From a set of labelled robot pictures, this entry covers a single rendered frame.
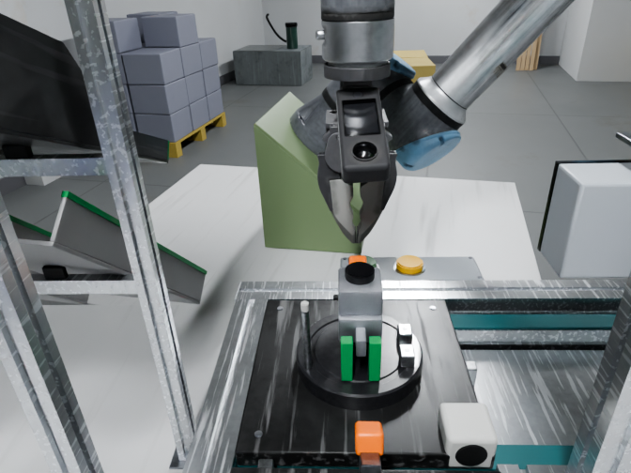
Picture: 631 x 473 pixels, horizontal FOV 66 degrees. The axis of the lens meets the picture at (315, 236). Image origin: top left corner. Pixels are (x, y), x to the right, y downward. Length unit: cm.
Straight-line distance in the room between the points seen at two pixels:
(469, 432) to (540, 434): 14
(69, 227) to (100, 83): 11
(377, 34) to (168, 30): 407
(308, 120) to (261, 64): 612
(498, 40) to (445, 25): 764
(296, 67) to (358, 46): 644
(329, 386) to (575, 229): 28
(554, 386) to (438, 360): 15
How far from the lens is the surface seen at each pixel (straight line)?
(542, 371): 69
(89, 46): 42
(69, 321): 93
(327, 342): 57
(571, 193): 36
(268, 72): 709
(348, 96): 54
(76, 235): 44
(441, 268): 76
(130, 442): 69
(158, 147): 53
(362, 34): 52
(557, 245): 38
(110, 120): 42
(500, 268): 98
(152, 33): 463
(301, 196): 95
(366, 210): 58
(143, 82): 435
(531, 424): 62
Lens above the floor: 136
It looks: 28 degrees down
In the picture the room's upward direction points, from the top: 2 degrees counter-clockwise
